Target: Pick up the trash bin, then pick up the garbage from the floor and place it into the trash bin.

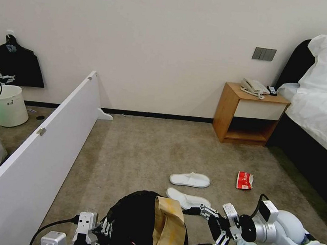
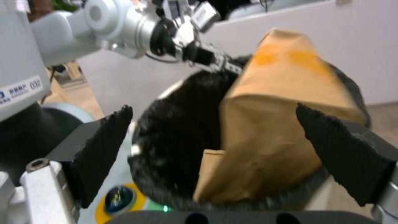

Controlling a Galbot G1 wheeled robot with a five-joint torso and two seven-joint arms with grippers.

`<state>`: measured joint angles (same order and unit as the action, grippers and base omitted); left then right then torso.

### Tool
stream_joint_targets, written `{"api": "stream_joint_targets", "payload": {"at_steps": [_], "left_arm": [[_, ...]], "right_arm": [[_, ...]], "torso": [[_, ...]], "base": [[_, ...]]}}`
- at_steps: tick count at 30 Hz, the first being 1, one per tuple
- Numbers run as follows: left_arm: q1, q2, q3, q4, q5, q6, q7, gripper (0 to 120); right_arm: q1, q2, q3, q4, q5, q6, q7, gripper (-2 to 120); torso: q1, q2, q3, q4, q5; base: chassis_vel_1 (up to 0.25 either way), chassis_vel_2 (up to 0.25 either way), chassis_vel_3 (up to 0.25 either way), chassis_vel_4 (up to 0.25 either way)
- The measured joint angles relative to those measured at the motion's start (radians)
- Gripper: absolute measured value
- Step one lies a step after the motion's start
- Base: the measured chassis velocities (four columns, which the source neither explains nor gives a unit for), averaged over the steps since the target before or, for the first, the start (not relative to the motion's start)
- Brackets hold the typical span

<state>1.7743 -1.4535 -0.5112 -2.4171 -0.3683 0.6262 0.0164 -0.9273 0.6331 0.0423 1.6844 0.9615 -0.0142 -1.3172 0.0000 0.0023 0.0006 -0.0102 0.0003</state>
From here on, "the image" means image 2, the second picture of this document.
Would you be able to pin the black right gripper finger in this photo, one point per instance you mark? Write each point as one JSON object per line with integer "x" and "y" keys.
{"x": 93, "y": 149}
{"x": 345, "y": 154}

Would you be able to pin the silver-barred right gripper finger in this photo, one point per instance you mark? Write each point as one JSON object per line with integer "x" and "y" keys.
{"x": 230, "y": 65}

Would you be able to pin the brown paper bag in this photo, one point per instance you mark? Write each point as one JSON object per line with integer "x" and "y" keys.
{"x": 280, "y": 130}

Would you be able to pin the trash bin with black liner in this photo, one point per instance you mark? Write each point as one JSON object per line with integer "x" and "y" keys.
{"x": 183, "y": 121}

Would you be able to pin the white robot torso shell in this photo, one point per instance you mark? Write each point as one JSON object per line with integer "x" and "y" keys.
{"x": 28, "y": 112}

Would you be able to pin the wooden furniture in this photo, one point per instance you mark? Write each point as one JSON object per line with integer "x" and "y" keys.
{"x": 66, "y": 77}

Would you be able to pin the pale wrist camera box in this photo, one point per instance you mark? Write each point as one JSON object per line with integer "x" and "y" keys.
{"x": 205, "y": 12}

